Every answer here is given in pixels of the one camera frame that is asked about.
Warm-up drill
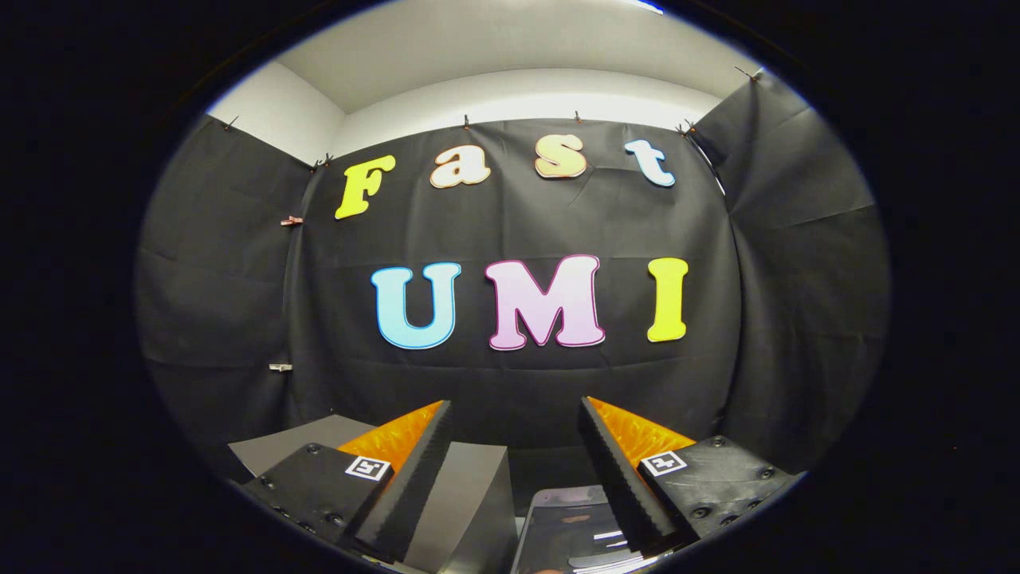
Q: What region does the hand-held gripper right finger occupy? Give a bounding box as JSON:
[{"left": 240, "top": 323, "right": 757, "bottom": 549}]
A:
[{"left": 578, "top": 396, "right": 806, "bottom": 557}]

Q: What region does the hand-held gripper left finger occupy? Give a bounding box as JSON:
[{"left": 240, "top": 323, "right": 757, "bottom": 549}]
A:
[{"left": 239, "top": 400, "right": 455, "bottom": 564}]

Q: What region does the grey washing machine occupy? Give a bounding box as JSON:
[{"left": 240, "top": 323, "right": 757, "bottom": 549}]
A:
[{"left": 510, "top": 526, "right": 662, "bottom": 574}]

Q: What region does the grey box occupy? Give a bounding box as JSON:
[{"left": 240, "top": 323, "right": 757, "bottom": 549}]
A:
[{"left": 227, "top": 415, "right": 519, "bottom": 574}]

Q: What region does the black backdrop cloth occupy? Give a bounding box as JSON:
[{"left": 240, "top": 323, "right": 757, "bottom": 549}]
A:
[{"left": 135, "top": 68, "right": 892, "bottom": 479}]

